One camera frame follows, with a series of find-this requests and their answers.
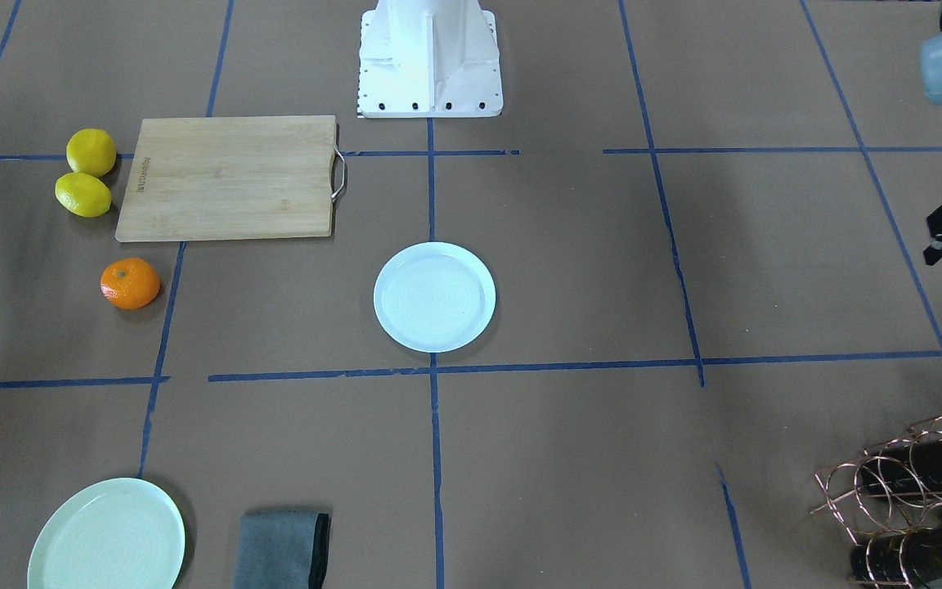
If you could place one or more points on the brown glass bottle front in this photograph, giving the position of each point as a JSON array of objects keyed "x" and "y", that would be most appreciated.
[{"x": 909, "y": 560}]

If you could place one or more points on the light blue plate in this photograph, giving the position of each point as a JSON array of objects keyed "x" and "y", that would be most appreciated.
[{"x": 434, "y": 297}]

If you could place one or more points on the pale green plate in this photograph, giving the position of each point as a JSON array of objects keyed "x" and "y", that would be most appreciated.
[{"x": 117, "y": 533}]

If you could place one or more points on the brown glass bottle middle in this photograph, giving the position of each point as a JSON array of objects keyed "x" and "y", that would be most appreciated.
[{"x": 912, "y": 468}]

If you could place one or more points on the bamboo cutting board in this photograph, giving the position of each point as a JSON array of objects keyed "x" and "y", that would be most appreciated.
[{"x": 233, "y": 178}]

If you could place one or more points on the brown glass bottle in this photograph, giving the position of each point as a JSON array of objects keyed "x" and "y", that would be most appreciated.
[
  {"x": 912, "y": 468},
  {"x": 909, "y": 560}
]

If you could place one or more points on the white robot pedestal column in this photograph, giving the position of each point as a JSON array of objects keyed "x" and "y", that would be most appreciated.
[{"x": 429, "y": 59}]

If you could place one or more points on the orange mandarin fruit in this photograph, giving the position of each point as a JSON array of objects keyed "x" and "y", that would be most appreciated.
[{"x": 130, "y": 283}]

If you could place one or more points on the copper wire bottle rack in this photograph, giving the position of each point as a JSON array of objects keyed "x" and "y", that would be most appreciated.
[{"x": 888, "y": 502}]

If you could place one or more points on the yellow lemon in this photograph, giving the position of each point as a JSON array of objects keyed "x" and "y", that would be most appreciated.
[
  {"x": 91, "y": 151},
  {"x": 82, "y": 194}
]

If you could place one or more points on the dark grey folded cloth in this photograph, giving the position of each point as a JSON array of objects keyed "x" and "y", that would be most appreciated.
[{"x": 282, "y": 549}]

